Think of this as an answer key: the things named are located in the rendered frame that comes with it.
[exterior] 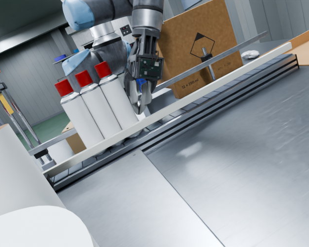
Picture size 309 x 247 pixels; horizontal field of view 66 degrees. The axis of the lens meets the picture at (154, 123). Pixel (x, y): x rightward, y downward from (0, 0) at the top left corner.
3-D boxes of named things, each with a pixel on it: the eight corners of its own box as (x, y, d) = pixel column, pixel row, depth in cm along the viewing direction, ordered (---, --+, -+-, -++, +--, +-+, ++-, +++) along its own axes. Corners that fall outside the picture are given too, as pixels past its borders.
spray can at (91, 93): (110, 150, 62) (70, 77, 55) (108, 144, 67) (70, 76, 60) (128, 140, 63) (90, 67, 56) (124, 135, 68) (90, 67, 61)
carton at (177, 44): (179, 99, 88) (150, 27, 80) (158, 93, 111) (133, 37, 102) (244, 65, 94) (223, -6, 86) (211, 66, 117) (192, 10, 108)
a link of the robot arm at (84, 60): (71, 94, 94) (55, 61, 90) (101, 82, 100) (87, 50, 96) (78, 93, 84) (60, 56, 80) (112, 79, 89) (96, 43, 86)
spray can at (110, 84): (129, 140, 62) (91, 67, 56) (124, 136, 67) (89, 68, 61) (145, 131, 64) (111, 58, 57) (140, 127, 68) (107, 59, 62)
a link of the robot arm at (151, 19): (129, 14, 61) (159, 19, 64) (128, 33, 62) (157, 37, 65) (136, 6, 54) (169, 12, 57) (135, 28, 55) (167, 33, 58)
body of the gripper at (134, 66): (132, 79, 56) (136, 25, 54) (125, 79, 64) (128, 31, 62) (163, 82, 59) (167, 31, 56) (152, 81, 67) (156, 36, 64)
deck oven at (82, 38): (103, 103, 668) (64, 28, 600) (105, 95, 786) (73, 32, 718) (156, 79, 670) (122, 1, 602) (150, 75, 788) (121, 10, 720)
